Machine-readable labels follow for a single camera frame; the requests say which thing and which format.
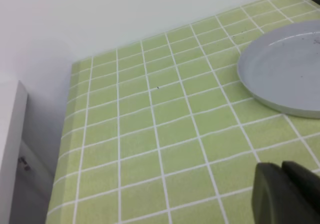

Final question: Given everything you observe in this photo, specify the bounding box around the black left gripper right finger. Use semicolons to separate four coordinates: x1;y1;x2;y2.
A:
281;161;320;209

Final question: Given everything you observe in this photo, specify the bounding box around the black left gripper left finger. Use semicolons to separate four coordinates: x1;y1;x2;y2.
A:
251;162;320;224

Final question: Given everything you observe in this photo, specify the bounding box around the grey round plate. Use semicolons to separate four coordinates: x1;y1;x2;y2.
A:
237;20;320;119

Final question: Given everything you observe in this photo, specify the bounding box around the white cabinet panel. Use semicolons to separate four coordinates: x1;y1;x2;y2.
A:
0;80;28;224

